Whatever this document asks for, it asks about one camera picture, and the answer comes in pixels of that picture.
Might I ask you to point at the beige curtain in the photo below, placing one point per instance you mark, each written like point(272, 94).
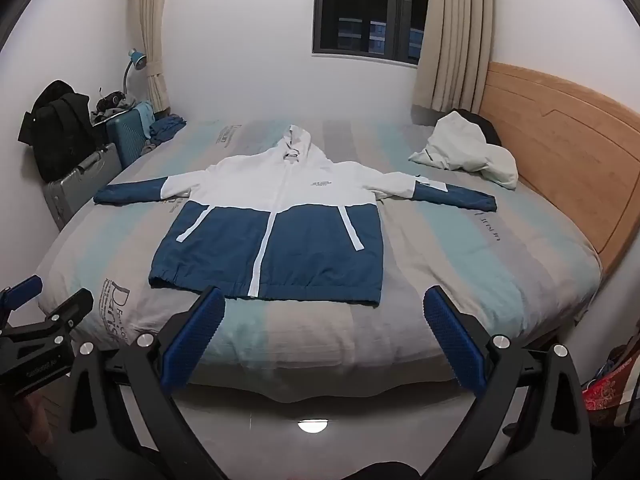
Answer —
point(150, 35)
point(452, 35)

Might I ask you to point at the blue and white hooded jacket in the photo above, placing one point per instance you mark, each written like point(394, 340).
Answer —
point(280, 230)

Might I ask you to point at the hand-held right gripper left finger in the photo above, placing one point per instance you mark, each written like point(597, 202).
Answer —
point(197, 340)

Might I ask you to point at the dark cloth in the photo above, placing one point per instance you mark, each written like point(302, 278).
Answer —
point(485, 125)

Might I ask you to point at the small black item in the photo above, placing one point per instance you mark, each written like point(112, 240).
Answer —
point(111, 100)

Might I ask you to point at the blue desk lamp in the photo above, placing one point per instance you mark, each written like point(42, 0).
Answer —
point(136, 59)

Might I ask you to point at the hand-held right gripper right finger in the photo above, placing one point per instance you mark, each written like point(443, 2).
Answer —
point(452, 335)

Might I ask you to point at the blue crumpled clothes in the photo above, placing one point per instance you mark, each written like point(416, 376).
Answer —
point(167, 127)

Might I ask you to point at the silver suitcase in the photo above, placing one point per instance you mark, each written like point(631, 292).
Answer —
point(80, 180)

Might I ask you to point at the red patterned bag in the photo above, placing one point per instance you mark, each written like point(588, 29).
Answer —
point(612, 387)

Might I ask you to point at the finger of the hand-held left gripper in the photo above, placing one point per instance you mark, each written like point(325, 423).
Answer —
point(65, 310)
point(25, 291)

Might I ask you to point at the dark window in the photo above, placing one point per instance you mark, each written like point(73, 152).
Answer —
point(370, 7)

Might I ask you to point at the wooden headboard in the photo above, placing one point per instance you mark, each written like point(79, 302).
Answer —
point(560, 150)

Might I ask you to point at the black jacket on suitcase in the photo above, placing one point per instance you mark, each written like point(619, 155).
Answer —
point(55, 127)

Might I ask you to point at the white crumpled garment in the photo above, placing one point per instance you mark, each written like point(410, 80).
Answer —
point(465, 147)

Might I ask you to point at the light blue cloth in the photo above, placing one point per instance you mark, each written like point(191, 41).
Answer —
point(145, 115)

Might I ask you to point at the teal suitcase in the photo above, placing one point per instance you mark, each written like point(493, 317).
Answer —
point(127, 132)

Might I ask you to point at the bed with striped sheet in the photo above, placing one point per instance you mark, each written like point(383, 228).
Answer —
point(450, 270)

